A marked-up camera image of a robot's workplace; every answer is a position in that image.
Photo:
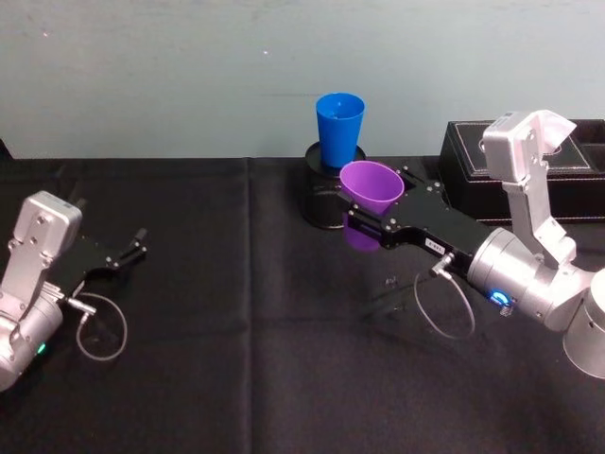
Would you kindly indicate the black table cloth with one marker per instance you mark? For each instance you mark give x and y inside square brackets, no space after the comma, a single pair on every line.
[236,331]

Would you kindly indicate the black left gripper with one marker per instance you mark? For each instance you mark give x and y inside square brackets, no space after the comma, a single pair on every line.
[87,260]

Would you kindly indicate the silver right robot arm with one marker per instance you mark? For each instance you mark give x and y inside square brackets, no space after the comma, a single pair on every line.
[524,198]

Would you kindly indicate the blue plastic cup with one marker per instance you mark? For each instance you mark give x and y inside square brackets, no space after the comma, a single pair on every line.
[339,127]

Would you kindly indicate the purple plastic cup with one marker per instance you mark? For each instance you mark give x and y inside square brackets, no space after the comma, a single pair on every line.
[371,186]

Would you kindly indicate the black box with white stitching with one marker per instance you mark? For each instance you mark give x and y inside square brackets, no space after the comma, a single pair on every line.
[465,161]

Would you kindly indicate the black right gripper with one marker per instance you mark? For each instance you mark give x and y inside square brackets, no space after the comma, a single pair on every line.
[439,222]

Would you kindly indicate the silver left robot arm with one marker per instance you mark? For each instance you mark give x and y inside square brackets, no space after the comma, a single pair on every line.
[37,246]

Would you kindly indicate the black round cup holder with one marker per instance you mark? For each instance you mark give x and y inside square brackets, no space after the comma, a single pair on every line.
[319,198]

